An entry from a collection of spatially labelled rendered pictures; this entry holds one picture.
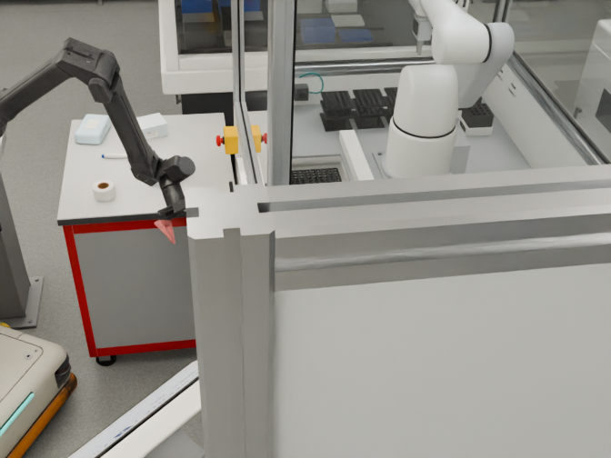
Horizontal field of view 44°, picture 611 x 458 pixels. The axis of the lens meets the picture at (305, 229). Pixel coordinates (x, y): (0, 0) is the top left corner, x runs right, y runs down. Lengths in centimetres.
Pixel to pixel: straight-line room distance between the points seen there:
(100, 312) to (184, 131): 74
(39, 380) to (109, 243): 52
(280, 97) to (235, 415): 116
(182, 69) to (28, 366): 123
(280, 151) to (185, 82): 146
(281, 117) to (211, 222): 123
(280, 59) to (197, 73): 153
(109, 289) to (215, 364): 234
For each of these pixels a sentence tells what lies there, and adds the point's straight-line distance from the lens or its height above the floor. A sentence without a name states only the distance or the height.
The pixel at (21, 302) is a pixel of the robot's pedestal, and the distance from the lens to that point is 327.
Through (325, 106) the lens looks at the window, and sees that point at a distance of 160.
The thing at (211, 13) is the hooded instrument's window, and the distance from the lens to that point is 295.
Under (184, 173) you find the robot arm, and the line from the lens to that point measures 211.
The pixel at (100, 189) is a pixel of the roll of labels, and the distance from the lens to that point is 256.
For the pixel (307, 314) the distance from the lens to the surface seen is 41.
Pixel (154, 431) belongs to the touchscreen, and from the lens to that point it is 136.
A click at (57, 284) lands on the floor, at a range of 345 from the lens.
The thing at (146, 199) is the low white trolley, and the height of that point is 76.
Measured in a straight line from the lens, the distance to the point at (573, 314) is 47.
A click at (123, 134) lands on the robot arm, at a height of 122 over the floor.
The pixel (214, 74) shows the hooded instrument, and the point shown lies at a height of 88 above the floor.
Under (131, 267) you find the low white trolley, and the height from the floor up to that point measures 52.
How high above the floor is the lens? 227
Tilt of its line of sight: 39 degrees down
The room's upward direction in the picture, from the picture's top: 3 degrees clockwise
